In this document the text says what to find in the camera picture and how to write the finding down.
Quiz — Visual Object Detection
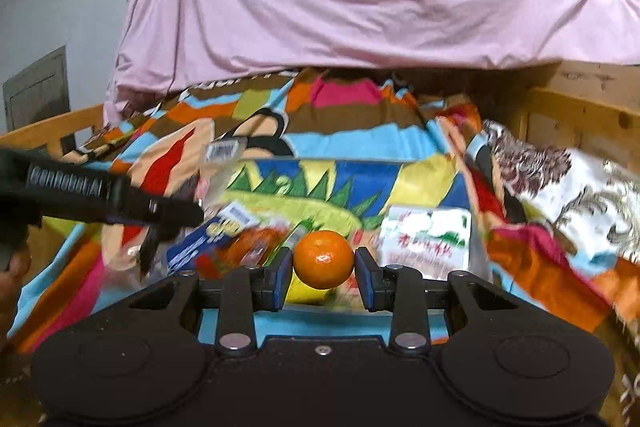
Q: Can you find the right wooden bed rail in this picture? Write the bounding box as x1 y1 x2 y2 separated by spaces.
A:
499 61 639 173

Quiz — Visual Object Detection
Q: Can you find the blue white tube packet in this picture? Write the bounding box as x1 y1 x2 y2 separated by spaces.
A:
166 202 259 279

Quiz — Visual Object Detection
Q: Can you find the floral satin quilt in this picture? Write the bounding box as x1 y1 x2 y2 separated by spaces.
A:
469 120 639 265

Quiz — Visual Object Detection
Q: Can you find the person's left hand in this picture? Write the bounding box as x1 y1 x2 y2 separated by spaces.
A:
0 244 32 347

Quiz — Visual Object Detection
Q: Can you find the white green tofu snack pack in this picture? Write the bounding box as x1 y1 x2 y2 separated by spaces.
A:
376 206 472 281

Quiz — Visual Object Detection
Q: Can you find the colourful monkey bedspread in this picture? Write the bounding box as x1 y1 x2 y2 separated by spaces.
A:
6 66 640 358

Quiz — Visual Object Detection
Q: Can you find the orange mandarin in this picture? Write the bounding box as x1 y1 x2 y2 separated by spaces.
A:
293 230 355 291

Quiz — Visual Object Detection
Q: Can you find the orange chicken snack packet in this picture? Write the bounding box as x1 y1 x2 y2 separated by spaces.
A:
218 227 286 271

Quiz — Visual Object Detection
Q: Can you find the grey wall hatch door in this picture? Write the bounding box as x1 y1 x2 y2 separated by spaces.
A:
2 46 70 132

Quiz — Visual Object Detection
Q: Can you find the yellow biscuit packet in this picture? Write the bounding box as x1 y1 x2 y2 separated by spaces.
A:
285 274 331 306

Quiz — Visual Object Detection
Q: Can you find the green sausage stick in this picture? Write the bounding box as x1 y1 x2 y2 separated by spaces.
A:
281 218 314 251

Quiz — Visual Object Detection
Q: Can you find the left wooden bed rail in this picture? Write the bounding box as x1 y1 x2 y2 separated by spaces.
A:
0 104 103 158

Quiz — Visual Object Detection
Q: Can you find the wooden bed rail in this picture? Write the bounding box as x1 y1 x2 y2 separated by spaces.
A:
0 104 103 158
499 61 639 173

